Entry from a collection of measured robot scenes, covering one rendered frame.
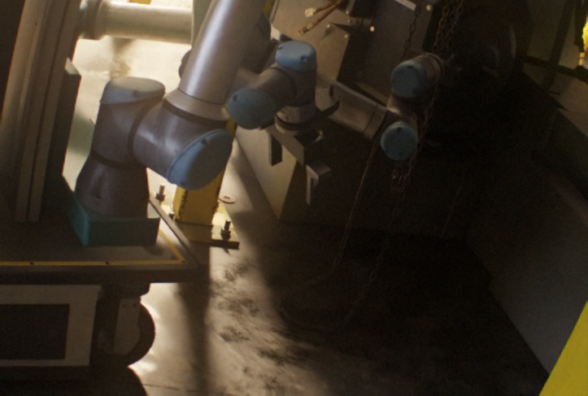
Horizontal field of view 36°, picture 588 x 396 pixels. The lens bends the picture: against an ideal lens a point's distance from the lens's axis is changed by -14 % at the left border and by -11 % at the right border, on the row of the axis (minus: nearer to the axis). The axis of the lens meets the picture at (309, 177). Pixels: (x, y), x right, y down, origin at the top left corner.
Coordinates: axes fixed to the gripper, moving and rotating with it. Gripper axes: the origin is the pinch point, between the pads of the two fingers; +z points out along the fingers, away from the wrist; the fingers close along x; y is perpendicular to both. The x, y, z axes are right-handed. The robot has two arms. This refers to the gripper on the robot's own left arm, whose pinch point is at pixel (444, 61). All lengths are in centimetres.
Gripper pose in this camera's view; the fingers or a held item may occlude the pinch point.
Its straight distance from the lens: 242.6
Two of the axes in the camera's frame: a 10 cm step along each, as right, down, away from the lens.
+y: 2.7, -8.8, -3.8
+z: 4.1, -2.5, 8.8
